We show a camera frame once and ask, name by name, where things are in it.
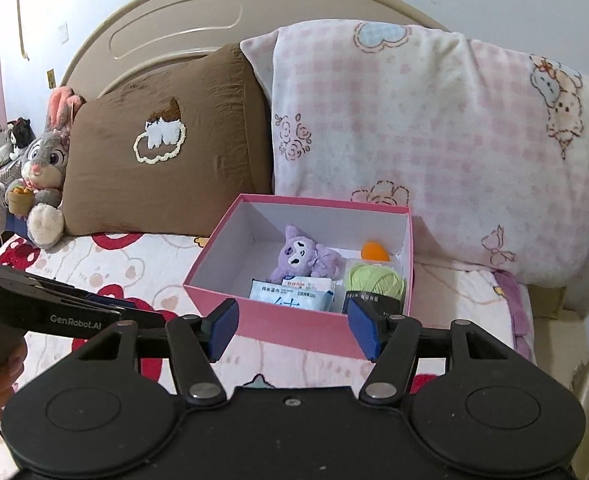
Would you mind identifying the blue wet wipes pack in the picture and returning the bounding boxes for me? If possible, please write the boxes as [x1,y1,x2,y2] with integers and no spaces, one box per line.
[248,277,336,313]

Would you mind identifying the purple plush toy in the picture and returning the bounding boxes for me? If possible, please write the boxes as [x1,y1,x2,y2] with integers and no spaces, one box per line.
[267,225,346,285]

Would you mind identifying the orange makeup sponge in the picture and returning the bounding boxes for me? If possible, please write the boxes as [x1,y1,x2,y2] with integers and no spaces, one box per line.
[361,241,391,262]

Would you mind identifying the grey bunny plush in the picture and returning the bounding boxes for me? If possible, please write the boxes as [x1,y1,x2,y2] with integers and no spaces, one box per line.
[0,86,88,250]

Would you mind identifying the lilac bed sheet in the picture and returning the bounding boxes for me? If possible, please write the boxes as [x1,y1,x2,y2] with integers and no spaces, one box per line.
[491,269,535,361]

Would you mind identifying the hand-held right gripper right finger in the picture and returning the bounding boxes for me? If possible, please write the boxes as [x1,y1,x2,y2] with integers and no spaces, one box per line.
[347,297,512,406]

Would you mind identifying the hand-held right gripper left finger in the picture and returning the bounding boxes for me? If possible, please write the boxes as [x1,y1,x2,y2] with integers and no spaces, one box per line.
[74,297,240,406]

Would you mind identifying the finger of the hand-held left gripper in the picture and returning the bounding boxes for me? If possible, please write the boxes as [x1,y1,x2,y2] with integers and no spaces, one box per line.
[24,273,136,312]
[118,309,166,329]

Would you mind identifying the beige bed headboard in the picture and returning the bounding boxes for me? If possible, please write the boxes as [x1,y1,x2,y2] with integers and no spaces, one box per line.
[59,0,455,101]

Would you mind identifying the red bear printed blanket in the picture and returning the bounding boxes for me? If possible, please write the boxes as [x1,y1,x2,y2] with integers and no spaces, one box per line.
[0,232,535,396]

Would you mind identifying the pink floral pillow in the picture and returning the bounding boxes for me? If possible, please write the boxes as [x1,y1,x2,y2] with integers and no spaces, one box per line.
[239,20,589,286]

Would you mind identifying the green yarn ball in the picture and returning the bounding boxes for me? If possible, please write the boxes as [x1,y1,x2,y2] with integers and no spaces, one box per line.
[343,260,406,317]

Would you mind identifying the pink cardboard box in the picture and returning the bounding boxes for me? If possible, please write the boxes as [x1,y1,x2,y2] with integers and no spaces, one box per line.
[182,192,415,361]

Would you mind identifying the small white wipes pack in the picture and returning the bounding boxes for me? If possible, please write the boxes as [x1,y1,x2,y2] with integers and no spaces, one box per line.
[284,275,332,288]

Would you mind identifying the black and white plush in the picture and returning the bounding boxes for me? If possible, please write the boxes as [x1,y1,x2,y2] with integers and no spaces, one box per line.
[7,117,36,158]

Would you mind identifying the brown pillow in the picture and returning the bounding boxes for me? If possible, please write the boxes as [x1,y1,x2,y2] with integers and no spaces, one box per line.
[62,42,274,238]

